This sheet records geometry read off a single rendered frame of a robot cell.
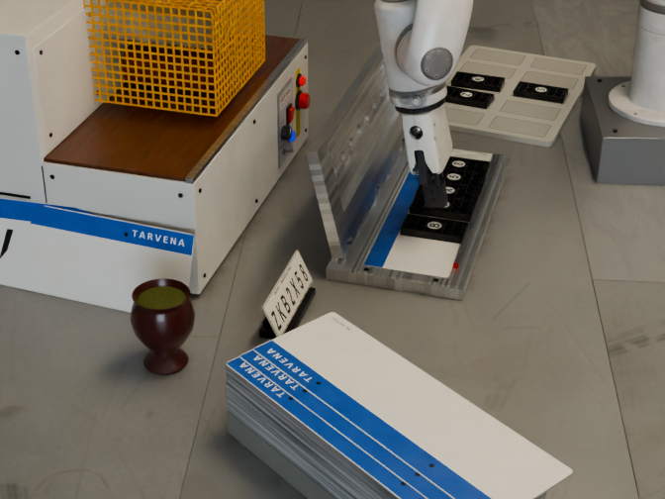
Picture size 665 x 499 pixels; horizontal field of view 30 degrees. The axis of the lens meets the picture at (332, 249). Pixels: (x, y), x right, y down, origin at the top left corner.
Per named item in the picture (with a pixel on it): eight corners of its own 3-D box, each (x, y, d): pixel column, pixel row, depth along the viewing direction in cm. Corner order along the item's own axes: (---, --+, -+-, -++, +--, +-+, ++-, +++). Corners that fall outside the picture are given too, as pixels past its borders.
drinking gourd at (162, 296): (170, 389, 162) (164, 319, 157) (121, 367, 166) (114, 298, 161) (210, 357, 168) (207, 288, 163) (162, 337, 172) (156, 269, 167)
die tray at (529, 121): (551, 148, 224) (551, 143, 224) (410, 123, 233) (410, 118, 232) (596, 68, 256) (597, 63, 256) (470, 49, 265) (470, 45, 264)
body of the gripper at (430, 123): (436, 107, 177) (447, 177, 182) (450, 79, 186) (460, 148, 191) (386, 110, 180) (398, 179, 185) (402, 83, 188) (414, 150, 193)
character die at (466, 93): (486, 109, 236) (486, 103, 235) (437, 100, 239) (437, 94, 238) (494, 99, 240) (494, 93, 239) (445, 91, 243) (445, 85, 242)
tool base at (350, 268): (462, 300, 181) (463, 279, 179) (326, 279, 185) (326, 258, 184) (509, 167, 217) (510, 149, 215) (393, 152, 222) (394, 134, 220)
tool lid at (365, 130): (317, 150, 175) (305, 152, 176) (345, 266, 183) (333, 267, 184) (389, 41, 211) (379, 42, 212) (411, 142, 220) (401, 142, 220)
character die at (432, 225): (462, 244, 191) (462, 237, 190) (400, 235, 193) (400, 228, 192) (468, 229, 195) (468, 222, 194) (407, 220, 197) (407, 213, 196)
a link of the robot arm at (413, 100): (437, 91, 177) (440, 111, 178) (449, 68, 184) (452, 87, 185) (381, 96, 179) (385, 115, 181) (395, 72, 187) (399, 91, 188)
